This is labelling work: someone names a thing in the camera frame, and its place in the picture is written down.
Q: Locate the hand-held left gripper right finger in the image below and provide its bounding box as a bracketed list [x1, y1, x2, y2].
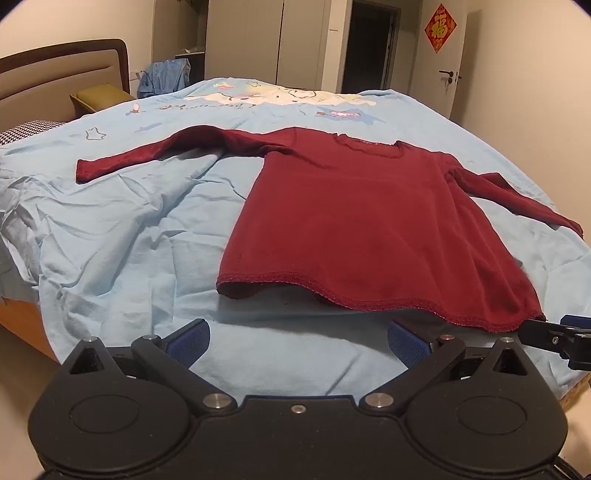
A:
[360, 320, 533, 414]

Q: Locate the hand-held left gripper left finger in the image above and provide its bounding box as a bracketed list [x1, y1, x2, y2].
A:
[58, 318, 238, 414]

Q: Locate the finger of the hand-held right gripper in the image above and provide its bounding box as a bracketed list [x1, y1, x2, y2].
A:
[521, 315, 591, 371]

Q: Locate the dark red long-sleeve shirt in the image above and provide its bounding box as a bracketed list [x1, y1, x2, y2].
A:
[76, 126, 585, 334]

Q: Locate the blue clothes pile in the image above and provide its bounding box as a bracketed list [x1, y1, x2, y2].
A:
[137, 58, 191, 99]

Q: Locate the light blue printed bedsheet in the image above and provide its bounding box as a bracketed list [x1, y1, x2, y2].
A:
[0, 76, 591, 414]

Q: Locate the white door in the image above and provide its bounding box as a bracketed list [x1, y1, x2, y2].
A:
[411, 0, 481, 123]

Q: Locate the olive green pillow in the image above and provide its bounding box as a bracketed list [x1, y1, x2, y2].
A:
[70, 84, 137, 115]

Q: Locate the houndstooth pillow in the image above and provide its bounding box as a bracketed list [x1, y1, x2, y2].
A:
[0, 120, 65, 147]

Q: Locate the padded brown-framed headboard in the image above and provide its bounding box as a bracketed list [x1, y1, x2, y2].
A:
[0, 39, 130, 123]

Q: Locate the white wardrobe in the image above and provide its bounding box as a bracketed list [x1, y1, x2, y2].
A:
[205, 0, 342, 93]

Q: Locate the red diamond door decoration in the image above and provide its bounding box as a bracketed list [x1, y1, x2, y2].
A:
[425, 4, 457, 54]

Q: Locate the wooden bed frame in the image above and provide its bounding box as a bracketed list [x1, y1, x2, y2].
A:
[0, 298, 61, 365]

